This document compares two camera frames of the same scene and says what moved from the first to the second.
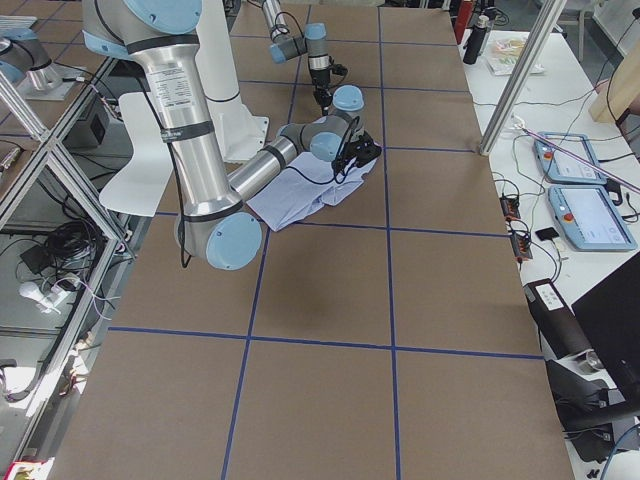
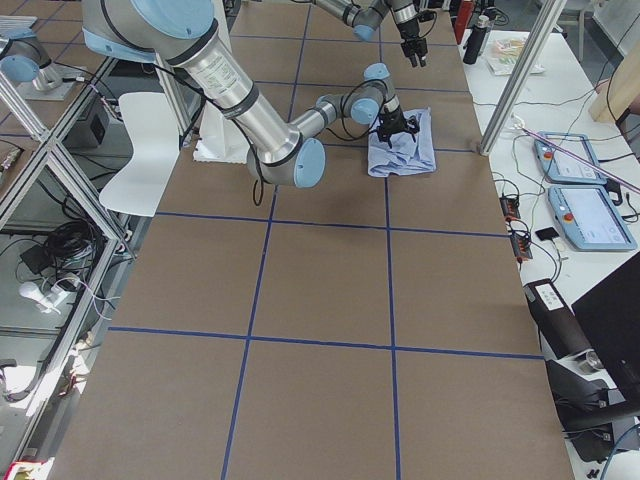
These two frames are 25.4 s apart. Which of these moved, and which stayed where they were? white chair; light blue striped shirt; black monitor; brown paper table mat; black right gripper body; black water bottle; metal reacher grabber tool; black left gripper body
Moved: black right gripper body; light blue striped shirt; black left gripper body
Stayed: metal reacher grabber tool; black monitor; white chair; brown paper table mat; black water bottle
